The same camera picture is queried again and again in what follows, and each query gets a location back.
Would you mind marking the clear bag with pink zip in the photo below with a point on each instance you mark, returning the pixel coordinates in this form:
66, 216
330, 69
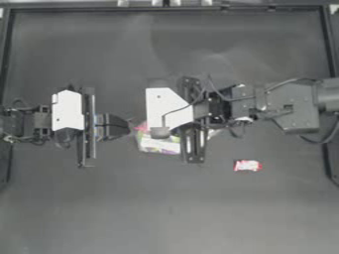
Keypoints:
157, 145

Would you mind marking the red candy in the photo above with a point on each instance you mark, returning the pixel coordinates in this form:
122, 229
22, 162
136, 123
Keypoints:
248, 165

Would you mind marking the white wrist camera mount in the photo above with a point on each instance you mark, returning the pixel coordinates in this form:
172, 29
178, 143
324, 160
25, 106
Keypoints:
166, 102
69, 110

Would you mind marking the light grey bracket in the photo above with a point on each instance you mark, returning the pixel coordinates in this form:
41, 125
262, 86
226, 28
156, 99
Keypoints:
206, 2
124, 2
176, 2
157, 2

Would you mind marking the black table frame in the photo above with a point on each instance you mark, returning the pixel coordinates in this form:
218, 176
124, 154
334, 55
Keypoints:
66, 7

